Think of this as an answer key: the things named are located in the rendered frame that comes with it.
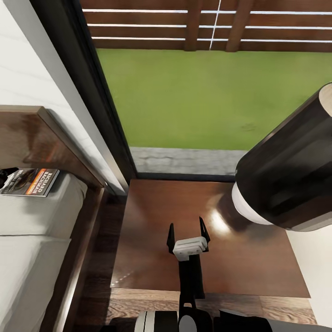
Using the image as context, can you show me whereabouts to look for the hardback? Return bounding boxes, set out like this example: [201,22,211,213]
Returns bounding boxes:
[0,167,61,197]

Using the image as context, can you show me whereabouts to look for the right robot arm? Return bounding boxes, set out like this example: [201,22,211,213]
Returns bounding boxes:
[166,217,332,332]

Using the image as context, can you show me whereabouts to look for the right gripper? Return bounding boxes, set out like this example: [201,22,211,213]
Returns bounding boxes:
[166,217,211,278]

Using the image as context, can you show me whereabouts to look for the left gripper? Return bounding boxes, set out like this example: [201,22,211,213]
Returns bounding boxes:
[0,167,19,188]

